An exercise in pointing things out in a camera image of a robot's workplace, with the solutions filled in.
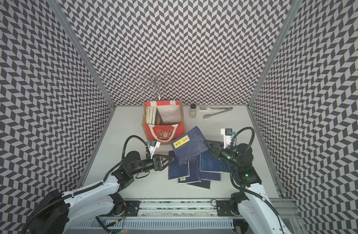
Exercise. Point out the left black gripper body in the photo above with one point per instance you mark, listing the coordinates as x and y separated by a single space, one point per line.
148 165

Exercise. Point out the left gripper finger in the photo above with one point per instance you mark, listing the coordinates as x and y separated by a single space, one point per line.
165 158
164 164

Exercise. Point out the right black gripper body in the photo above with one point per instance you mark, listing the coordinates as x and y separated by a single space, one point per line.
228 155

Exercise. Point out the blue book sideways yellow label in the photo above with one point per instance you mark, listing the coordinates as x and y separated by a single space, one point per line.
189 145

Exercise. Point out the red burlap canvas bag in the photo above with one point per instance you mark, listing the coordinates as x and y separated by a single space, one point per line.
173 123

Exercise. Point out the brown black scroll book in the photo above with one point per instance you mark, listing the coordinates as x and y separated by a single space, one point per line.
158 120

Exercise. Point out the blue book map cover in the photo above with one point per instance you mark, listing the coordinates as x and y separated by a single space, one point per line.
194 173

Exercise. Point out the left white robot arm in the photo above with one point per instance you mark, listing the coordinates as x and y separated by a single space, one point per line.
60 211

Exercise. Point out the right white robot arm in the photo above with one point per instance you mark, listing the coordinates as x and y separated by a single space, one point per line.
251 201

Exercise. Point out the dark blue bottom book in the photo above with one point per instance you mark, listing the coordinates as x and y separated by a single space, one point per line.
202 184

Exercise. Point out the metal tongs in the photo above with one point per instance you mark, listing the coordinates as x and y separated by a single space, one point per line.
215 111

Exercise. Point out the small glass jar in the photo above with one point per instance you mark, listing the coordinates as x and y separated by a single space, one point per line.
193 111

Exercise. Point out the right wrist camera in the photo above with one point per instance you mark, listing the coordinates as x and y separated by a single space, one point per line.
228 135

